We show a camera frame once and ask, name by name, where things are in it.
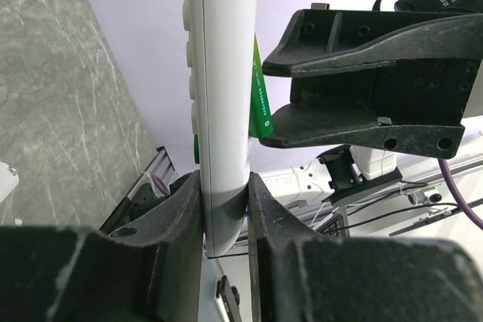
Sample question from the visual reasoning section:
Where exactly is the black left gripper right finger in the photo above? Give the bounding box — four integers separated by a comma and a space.
248, 173, 482, 321

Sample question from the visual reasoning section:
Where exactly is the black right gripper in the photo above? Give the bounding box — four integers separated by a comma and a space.
260, 9, 482, 159

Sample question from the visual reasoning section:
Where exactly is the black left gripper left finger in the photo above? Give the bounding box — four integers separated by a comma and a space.
1, 172, 203, 321

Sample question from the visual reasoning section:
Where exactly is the green battery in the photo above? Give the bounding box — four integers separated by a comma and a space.
248, 37, 273, 139

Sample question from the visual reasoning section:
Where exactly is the white remote control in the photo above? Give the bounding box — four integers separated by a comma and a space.
183, 0, 257, 257

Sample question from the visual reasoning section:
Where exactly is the white battery cover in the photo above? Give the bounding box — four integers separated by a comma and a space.
0, 161, 19, 203

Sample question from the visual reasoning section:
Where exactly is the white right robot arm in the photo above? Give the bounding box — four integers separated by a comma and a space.
261, 0, 482, 159

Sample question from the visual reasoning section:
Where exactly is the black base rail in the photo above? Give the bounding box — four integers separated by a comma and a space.
100, 146, 190, 235

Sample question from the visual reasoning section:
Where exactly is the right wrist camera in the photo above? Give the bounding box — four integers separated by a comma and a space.
318, 145, 402, 207

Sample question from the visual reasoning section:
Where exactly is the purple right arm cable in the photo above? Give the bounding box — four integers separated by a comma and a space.
437, 158, 483, 232

